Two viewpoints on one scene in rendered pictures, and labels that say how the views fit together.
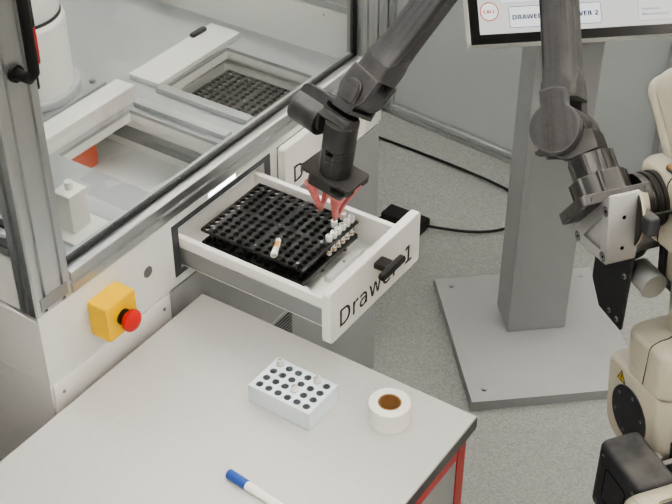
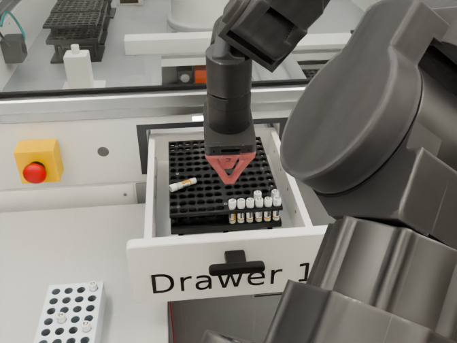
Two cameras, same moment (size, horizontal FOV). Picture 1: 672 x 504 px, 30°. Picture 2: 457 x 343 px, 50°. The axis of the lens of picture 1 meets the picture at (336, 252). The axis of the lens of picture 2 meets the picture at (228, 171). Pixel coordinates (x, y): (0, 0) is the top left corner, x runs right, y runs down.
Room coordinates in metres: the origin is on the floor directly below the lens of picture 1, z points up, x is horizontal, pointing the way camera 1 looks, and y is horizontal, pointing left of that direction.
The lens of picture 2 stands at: (1.39, -0.45, 1.38)
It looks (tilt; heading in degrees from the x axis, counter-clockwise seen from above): 34 degrees down; 50
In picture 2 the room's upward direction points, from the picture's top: straight up
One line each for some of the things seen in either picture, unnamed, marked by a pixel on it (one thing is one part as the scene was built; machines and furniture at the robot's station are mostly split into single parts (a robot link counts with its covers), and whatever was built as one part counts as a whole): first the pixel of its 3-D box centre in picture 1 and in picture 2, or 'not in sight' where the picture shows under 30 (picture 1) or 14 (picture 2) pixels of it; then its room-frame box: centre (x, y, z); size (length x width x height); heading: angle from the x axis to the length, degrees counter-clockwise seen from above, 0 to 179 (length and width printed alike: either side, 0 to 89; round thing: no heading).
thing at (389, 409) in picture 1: (389, 410); not in sight; (1.48, -0.09, 0.78); 0.07 x 0.07 x 0.04
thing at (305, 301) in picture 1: (276, 239); (219, 185); (1.84, 0.11, 0.86); 0.40 x 0.26 x 0.06; 56
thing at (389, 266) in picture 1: (386, 265); (235, 261); (1.71, -0.09, 0.91); 0.07 x 0.04 x 0.01; 146
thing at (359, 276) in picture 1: (372, 274); (233, 265); (1.72, -0.06, 0.87); 0.29 x 0.02 x 0.11; 146
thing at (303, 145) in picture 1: (323, 140); not in sight; (2.16, 0.02, 0.87); 0.29 x 0.02 x 0.11; 146
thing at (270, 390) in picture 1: (293, 393); (71, 322); (1.52, 0.07, 0.78); 0.12 x 0.08 x 0.04; 55
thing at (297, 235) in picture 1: (280, 238); (219, 186); (1.83, 0.10, 0.87); 0.22 x 0.18 x 0.06; 56
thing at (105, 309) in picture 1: (114, 312); (39, 162); (1.62, 0.37, 0.88); 0.07 x 0.05 x 0.07; 146
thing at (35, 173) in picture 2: (129, 319); (35, 171); (1.60, 0.34, 0.88); 0.04 x 0.03 x 0.04; 146
